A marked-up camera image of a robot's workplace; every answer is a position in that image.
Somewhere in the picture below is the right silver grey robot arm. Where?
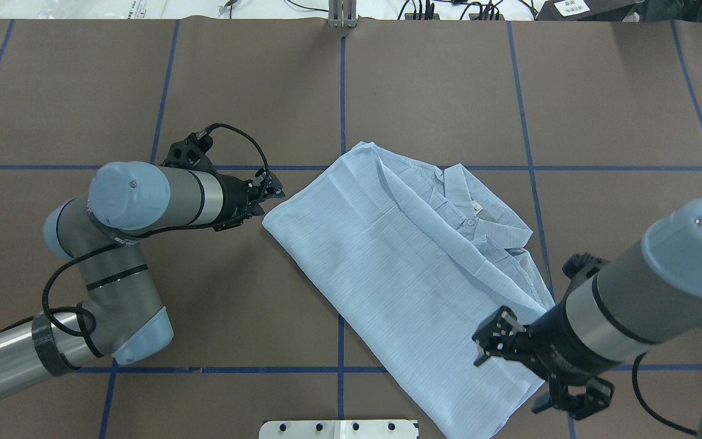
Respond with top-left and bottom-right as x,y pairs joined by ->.
472,198 -> 702,438

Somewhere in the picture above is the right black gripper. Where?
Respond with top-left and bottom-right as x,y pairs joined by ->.
472,305 -> 615,421

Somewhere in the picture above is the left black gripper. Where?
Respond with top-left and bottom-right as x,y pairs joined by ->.
212,171 -> 285,232

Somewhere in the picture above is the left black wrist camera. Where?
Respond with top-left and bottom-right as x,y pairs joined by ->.
160,132 -> 216,173

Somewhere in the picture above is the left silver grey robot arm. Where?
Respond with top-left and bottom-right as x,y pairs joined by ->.
0,162 -> 285,400

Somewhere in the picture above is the white camera mast base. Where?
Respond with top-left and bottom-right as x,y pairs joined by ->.
258,419 -> 420,438

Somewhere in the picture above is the light blue button-up shirt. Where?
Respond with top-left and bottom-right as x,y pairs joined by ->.
263,142 -> 555,438

